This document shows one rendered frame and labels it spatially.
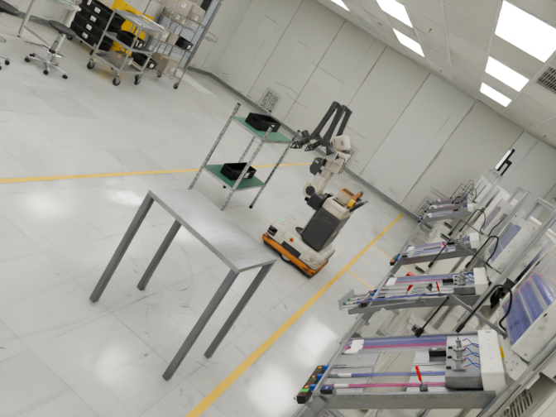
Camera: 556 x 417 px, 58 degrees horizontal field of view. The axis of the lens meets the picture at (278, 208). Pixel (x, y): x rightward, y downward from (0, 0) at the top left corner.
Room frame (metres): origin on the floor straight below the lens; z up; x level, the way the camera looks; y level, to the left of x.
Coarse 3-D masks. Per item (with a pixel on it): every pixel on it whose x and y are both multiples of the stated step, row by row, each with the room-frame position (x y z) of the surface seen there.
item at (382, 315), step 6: (384, 312) 2.92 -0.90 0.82; (390, 312) 2.94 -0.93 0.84; (378, 318) 2.92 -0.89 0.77; (384, 318) 2.91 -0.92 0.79; (372, 324) 2.92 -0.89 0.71; (378, 324) 2.91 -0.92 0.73; (366, 330) 2.92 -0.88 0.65; (372, 330) 2.92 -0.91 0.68; (366, 336) 2.92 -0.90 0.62; (372, 336) 2.91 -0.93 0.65; (294, 396) 2.87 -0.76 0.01; (318, 414) 2.85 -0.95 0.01; (324, 414) 2.89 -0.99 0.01
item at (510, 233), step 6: (510, 228) 3.54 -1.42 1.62; (516, 228) 3.44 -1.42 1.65; (504, 234) 3.61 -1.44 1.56; (510, 234) 3.38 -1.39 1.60; (504, 240) 3.44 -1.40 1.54; (510, 240) 3.25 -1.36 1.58; (498, 246) 3.47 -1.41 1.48; (504, 246) 3.29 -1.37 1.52; (492, 252) 3.48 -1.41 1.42; (498, 252) 3.30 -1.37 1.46; (492, 258) 3.33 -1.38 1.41
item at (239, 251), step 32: (160, 192) 2.62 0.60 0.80; (192, 192) 2.90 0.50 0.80; (192, 224) 2.48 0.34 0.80; (224, 224) 2.74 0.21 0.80; (160, 256) 2.95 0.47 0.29; (224, 256) 2.37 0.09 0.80; (256, 256) 2.60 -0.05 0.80; (96, 288) 2.57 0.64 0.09; (224, 288) 2.33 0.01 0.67; (256, 288) 2.74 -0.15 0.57
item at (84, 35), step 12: (84, 0) 7.92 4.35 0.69; (96, 0) 8.23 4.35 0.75; (84, 12) 7.91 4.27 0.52; (96, 12) 7.88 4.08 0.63; (108, 12) 7.83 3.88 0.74; (72, 24) 7.95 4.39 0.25; (84, 24) 7.91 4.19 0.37; (96, 24) 7.87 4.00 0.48; (120, 24) 8.15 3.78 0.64; (84, 36) 7.87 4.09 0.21; (96, 36) 7.84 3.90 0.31; (108, 48) 8.15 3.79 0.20
